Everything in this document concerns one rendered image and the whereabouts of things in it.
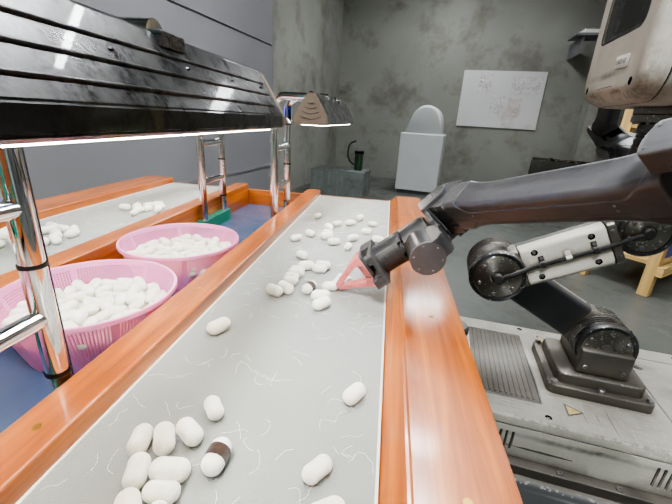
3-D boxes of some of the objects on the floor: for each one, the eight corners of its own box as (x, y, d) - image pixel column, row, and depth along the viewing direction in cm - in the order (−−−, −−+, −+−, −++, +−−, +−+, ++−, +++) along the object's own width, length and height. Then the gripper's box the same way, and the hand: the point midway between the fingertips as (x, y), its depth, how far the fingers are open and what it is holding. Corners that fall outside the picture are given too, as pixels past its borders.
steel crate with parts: (578, 199, 621) (590, 158, 598) (597, 210, 542) (611, 163, 519) (514, 193, 646) (523, 153, 623) (523, 202, 567) (533, 157, 544)
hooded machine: (393, 192, 586) (403, 103, 541) (398, 186, 641) (407, 105, 596) (436, 197, 569) (450, 105, 524) (437, 190, 624) (450, 107, 579)
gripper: (418, 267, 63) (345, 312, 67) (414, 250, 72) (350, 289, 77) (396, 235, 61) (322, 282, 66) (394, 222, 71) (330, 264, 75)
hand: (341, 284), depth 71 cm, fingers closed
